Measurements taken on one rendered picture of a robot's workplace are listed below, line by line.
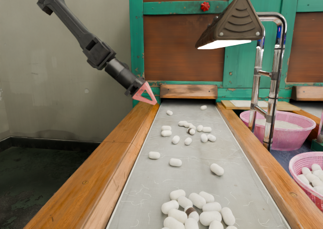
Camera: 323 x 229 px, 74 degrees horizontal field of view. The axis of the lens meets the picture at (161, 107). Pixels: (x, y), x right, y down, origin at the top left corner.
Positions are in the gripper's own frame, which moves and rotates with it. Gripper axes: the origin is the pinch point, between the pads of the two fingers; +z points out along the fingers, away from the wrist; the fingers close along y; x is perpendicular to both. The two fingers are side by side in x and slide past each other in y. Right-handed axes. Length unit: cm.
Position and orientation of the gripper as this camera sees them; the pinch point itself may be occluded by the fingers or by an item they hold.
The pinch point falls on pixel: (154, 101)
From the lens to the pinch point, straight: 74.6
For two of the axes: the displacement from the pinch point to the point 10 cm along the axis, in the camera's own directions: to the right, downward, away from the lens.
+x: -6.4, 7.3, 2.4
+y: 1.1, -2.2, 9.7
